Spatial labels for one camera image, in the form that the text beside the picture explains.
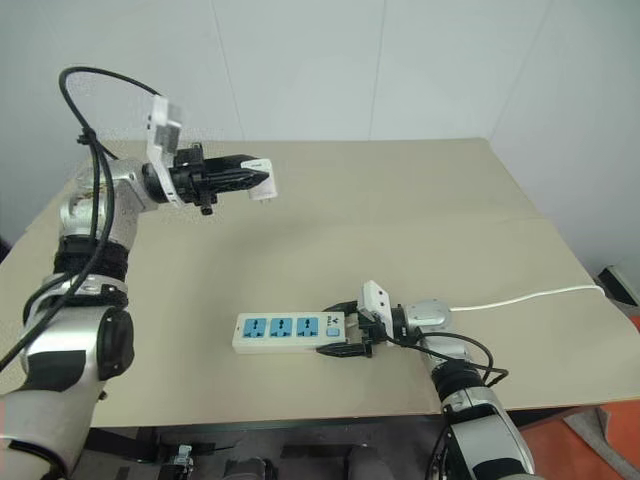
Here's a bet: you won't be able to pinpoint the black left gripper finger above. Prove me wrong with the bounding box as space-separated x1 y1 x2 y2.
211 168 270 196
202 153 258 174

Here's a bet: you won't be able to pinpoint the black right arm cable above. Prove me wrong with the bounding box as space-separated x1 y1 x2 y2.
387 333 511 480

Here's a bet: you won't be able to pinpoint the white power strip blue sockets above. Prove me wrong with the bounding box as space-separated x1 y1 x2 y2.
230 310 350 356

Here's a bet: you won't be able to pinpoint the silver metal bracket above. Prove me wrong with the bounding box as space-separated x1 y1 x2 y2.
168 442 197 480

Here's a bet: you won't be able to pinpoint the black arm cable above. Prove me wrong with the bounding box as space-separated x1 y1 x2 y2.
387 333 511 480
0 66 169 374

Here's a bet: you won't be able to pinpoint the grey cloth on floor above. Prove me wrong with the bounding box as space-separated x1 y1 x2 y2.
562 399 640 480

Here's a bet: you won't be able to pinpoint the dark rounded shape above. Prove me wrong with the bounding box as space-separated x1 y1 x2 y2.
223 456 279 480

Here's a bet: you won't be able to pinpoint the black table frame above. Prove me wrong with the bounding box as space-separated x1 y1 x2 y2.
87 402 601 451

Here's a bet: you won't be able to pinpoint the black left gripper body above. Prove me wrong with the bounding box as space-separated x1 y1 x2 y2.
168 142 224 218

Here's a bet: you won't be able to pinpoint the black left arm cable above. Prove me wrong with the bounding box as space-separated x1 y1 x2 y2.
0 66 169 374

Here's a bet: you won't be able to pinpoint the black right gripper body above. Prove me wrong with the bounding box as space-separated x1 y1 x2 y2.
348 299 390 360

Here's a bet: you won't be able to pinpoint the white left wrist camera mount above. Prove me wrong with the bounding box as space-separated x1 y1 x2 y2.
143 94 192 209

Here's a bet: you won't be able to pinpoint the white charger plug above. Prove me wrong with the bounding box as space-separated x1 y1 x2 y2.
238 157 282 205

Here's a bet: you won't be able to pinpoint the white power strip cord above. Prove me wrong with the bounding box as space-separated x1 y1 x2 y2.
448 283 607 313

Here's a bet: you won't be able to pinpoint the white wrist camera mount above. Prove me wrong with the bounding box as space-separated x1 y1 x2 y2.
143 94 192 209
358 280 397 347

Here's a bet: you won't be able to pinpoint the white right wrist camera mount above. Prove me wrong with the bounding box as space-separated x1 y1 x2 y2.
358 280 397 347

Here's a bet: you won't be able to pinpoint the black box with grey rim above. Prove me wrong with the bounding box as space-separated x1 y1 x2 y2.
596 264 640 307

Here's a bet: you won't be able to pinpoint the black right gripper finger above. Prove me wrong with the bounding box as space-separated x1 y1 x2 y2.
321 299 361 318
315 341 374 361

